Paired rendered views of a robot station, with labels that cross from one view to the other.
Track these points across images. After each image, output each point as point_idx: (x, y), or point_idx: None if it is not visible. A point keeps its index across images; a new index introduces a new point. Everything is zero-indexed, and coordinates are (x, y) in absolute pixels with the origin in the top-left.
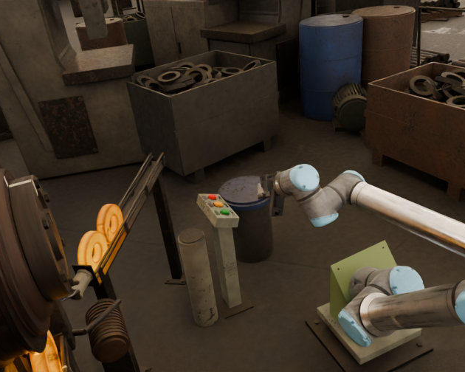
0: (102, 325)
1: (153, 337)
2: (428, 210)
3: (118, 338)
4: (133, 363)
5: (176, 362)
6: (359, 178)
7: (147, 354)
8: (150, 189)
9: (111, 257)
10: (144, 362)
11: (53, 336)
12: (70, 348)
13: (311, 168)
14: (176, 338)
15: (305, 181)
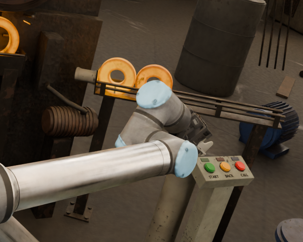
0: (64, 107)
1: (124, 226)
2: (83, 159)
3: (52, 116)
4: (82, 196)
5: (93, 238)
6: (177, 150)
7: (104, 221)
8: (227, 117)
9: (126, 98)
10: (95, 219)
11: (24, 51)
12: (21, 67)
13: (160, 90)
14: (122, 241)
15: (143, 93)
